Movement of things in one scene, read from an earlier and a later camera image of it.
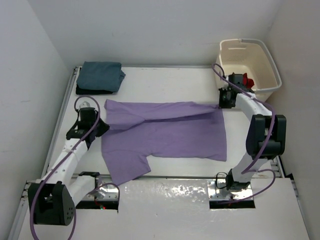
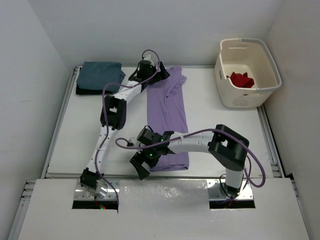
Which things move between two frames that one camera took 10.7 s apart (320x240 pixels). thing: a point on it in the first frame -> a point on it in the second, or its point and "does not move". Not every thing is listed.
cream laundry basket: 252,57 does not move
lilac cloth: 181,129 -> 167,112
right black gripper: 222,105 -> 138,158
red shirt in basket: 247,82 does not move
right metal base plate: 215,193 does not move
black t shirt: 80,90 does not move
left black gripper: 104,128 -> 159,76
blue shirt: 105,76 does not move
